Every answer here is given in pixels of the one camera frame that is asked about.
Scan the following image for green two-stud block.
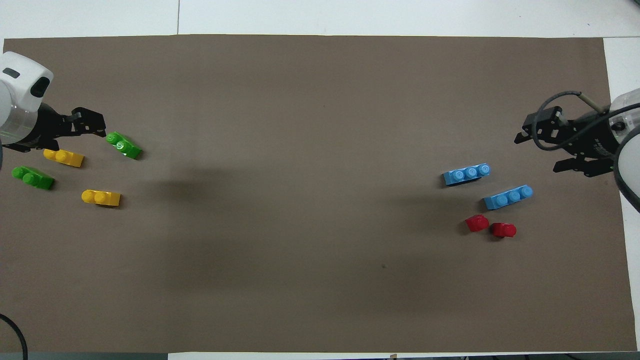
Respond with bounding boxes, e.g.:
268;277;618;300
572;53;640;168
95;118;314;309
11;165;55;191
105;130;144;161

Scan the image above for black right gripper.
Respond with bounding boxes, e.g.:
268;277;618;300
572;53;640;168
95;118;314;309
514;107;622;179

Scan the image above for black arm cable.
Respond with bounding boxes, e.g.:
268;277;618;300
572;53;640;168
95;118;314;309
0;313;29;360
532;90;612;151

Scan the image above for brown table mat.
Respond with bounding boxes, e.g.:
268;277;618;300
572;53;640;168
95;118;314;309
0;34;639;354

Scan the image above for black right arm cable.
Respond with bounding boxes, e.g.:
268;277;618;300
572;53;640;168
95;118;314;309
532;90;612;151

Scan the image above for blue three-stud block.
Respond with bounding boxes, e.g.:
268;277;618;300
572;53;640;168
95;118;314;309
442;163;492;188
483;184;534;211

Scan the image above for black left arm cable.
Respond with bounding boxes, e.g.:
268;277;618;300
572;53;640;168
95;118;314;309
0;313;29;360

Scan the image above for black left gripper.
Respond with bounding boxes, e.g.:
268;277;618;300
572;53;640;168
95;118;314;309
4;102;108;154

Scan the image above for yellow two-stud block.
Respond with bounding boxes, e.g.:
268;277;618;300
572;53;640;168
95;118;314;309
81;189;122;208
43;148;85;168

